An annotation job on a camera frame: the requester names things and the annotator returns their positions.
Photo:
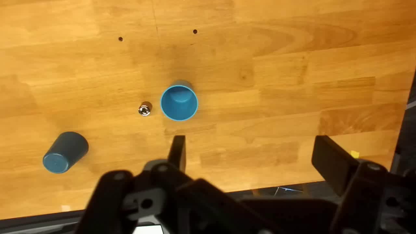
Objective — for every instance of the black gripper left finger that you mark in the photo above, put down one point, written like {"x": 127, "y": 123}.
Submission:
{"x": 176, "y": 150}

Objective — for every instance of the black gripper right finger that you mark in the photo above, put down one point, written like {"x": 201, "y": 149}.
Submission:
{"x": 332, "y": 162}

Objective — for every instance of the bright blue plastic cup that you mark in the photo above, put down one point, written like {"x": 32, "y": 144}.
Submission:
{"x": 179, "y": 102}

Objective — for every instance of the slate blue plastic cup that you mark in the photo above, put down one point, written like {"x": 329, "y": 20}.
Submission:
{"x": 66, "y": 150}

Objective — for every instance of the small yellow scrap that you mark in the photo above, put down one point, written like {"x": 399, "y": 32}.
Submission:
{"x": 355, "y": 153}

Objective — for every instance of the small silver metal knob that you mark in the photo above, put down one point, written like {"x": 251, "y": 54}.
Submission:
{"x": 144, "y": 107}

